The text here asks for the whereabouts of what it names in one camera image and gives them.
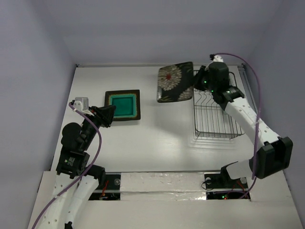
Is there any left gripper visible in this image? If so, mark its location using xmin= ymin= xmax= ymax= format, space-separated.
xmin=81 ymin=104 xmax=116 ymax=149

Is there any teal square plate brown rim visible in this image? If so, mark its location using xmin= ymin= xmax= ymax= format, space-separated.
xmin=104 ymin=89 xmax=141 ymax=122

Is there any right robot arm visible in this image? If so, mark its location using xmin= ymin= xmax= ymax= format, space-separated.
xmin=194 ymin=62 xmax=293 ymax=187

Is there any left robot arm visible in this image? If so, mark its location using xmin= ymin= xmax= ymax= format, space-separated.
xmin=32 ymin=100 xmax=116 ymax=229

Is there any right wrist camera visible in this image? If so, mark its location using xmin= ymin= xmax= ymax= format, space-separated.
xmin=210 ymin=54 xmax=224 ymax=62

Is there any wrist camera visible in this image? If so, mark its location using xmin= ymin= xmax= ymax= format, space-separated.
xmin=72 ymin=97 xmax=89 ymax=112
xmin=210 ymin=54 xmax=224 ymax=62

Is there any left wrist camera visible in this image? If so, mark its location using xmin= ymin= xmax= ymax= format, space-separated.
xmin=72 ymin=97 xmax=89 ymax=112

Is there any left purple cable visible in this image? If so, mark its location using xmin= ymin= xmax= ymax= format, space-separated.
xmin=28 ymin=102 xmax=103 ymax=229

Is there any wire dish rack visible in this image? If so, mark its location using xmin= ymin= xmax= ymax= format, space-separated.
xmin=192 ymin=70 xmax=245 ymax=139

